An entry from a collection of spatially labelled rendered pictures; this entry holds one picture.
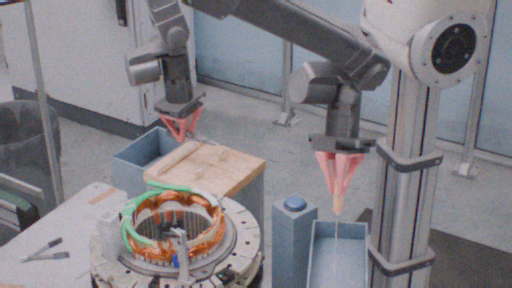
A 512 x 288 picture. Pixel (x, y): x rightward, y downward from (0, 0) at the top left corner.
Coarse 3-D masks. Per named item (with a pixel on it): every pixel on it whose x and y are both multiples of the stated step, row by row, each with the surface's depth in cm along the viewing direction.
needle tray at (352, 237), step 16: (320, 224) 148; (352, 224) 147; (320, 240) 149; (336, 240) 149; (352, 240) 148; (320, 256) 144; (336, 256) 144; (352, 256) 144; (320, 272) 140; (336, 272) 140; (352, 272) 140
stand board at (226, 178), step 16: (192, 144) 174; (208, 144) 174; (192, 160) 168; (208, 160) 168; (224, 160) 168; (240, 160) 168; (256, 160) 167; (144, 176) 164; (160, 176) 162; (176, 176) 162; (192, 176) 162; (208, 176) 162; (224, 176) 162; (240, 176) 162; (208, 192) 157; (224, 192) 157
